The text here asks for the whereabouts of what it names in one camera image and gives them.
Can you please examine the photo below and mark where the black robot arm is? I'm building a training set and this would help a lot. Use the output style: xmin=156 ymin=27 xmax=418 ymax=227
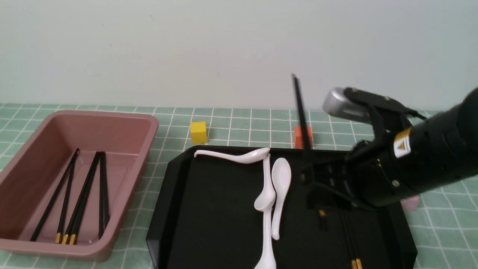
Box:
xmin=301 ymin=87 xmax=477 ymax=210

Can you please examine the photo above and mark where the white spoon on tray rim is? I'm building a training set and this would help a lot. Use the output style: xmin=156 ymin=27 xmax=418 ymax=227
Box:
xmin=193 ymin=148 xmax=270 ymax=164

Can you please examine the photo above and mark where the white spoon centre upright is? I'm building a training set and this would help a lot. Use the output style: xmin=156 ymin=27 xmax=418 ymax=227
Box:
xmin=254 ymin=154 xmax=276 ymax=212

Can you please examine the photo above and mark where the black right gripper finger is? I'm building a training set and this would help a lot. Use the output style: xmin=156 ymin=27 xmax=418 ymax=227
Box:
xmin=306 ymin=184 xmax=361 ymax=210

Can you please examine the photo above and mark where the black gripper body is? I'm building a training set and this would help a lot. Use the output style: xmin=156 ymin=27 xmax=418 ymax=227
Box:
xmin=344 ymin=87 xmax=425 ymax=207

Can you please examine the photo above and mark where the white spoon bottom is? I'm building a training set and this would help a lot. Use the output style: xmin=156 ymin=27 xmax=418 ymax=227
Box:
xmin=254 ymin=208 xmax=276 ymax=269

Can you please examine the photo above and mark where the green checkered tablecloth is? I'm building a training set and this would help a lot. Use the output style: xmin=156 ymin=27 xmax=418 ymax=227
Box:
xmin=0 ymin=103 xmax=478 ymax=269

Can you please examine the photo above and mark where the orange cube block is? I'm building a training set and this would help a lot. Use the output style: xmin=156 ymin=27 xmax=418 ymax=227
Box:
xmin=294 ymin=125 xmax=313 ymax=149

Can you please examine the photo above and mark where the black chopstick far left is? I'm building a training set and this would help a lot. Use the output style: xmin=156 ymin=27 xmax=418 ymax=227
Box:
xmin=30 ymin=148 xmax=80 ymax=242

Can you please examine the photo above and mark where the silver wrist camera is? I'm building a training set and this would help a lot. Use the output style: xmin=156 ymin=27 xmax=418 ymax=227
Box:
xmin=322 ymin=87 xmax=372 ymax=125

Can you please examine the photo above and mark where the black plastic tray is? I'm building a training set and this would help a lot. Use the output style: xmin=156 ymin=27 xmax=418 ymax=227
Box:
xmin=146 ymin=145 xmax=417 ymax=269

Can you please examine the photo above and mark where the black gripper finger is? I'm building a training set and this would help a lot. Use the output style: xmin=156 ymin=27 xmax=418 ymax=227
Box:
xmin=301 ymin=153 xmax=352 ymax=183

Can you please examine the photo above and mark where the yellow cube block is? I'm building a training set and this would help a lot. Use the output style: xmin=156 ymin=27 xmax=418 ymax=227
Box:
xmin=190 ymin=121 xmax=208 ymax=145

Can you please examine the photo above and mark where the white spoon right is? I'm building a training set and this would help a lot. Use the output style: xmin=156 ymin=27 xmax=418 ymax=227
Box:
xmin=271 ymin=157 xmax=291 ymax=240

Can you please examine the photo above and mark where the black chopstick gold tip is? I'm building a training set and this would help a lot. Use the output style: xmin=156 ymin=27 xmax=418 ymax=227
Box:
xmin=340 ymin=212 xmax=358 ymax=269
xmin=61 ymin=152 xmax=100 ymax=245
xmin=68 ymin=152 xmax=101 ymax=245
xmin=292 ymin=73 xmax=329 ymax=232
xmin=344 ymin=212 xmax=363 ymax=269
xmin=55 ymin=155 xmax=78 ymax=244

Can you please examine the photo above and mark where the pink plastic bin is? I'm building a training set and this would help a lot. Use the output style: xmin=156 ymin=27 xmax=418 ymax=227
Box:
xmin=0 ymin=110 xmax=158 ymax=262

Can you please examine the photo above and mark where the pink cube block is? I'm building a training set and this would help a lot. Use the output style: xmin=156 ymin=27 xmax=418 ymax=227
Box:
xmin=400 ymin=195 xmax=420 ymax=212

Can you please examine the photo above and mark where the black chopstick in bin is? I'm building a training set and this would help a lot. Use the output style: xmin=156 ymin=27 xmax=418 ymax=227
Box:
xmin=101 ymin=152 xmax=110 ymax=230

